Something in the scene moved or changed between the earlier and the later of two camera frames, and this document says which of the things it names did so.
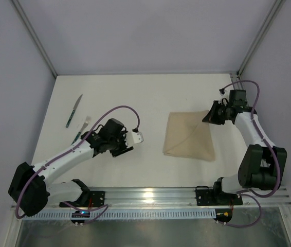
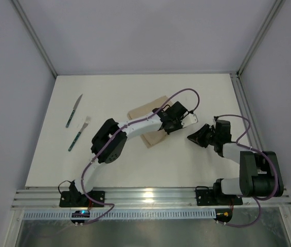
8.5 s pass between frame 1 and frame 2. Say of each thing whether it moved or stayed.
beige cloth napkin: moved
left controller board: stayed
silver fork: stayed
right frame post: stayed
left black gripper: moved
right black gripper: moved
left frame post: stayed
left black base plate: stayed
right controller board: stayed
